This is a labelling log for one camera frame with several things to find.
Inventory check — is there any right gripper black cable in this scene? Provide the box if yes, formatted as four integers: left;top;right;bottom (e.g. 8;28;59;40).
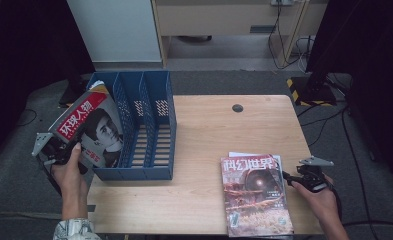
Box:
328;184;344;221

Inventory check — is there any black curtain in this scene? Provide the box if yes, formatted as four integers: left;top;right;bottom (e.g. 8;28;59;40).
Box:
0;0;95;168
307;0;393;191

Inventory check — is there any white cable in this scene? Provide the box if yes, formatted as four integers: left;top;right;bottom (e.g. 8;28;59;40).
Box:
295;38;310;73

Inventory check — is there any black floor cable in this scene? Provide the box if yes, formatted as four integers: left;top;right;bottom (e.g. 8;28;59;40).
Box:
17;109;38;128
299;107;348;128
341;108;373;231
342;219;393;232

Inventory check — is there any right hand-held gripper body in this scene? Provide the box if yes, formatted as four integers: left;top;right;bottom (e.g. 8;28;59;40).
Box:
297;156;335;194

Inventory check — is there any white power strip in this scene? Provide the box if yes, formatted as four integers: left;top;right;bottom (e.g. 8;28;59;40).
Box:
271;0;300;7

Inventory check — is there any blue plastic file rack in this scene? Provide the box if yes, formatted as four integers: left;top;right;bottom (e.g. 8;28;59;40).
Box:
87;70;178;182

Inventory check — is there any reddish planet cover magazine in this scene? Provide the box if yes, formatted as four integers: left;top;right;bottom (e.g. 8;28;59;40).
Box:
220;153;295;238

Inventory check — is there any person's right hand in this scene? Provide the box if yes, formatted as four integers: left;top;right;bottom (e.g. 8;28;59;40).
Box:
291;174;342;223

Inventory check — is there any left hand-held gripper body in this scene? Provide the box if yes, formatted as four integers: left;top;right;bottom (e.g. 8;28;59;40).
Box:
32;132;82;166

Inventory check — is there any white cabinet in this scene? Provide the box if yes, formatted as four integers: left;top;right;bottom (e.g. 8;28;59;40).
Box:
66;0;162;63

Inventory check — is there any black stand with striped base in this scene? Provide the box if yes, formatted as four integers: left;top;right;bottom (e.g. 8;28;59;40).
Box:
58;74;93;109
286;49;338;108

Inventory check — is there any portrait magazine with red banner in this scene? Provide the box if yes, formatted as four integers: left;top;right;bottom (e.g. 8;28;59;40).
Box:
48;79;125;169

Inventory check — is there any black hanging cable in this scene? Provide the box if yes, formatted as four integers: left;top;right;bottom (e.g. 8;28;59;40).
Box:
267;1;315;71

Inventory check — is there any person's left hand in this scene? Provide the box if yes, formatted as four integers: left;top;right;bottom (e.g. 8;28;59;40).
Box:
50;142;90;201

